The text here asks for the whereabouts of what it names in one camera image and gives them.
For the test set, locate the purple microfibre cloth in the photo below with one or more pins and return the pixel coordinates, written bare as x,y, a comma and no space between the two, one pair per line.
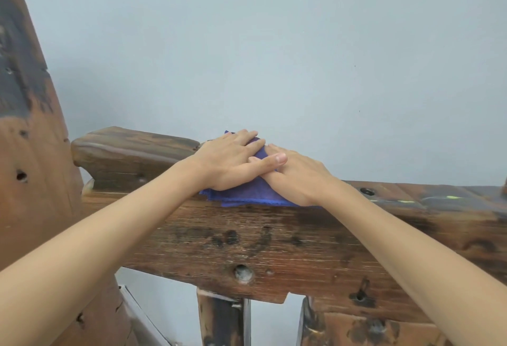
245,195

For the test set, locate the person's left forearm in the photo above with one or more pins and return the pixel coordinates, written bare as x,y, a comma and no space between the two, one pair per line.
99,258

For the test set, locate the person's right hand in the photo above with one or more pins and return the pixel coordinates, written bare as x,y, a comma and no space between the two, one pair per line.
305,183

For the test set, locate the person's left hand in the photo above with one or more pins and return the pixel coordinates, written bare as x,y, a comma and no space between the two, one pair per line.
225,163

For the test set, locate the person's right forearm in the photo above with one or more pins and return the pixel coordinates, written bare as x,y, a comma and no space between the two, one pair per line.
416,258

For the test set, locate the rustic wooden armchair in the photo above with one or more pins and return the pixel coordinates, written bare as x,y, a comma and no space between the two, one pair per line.
277,246

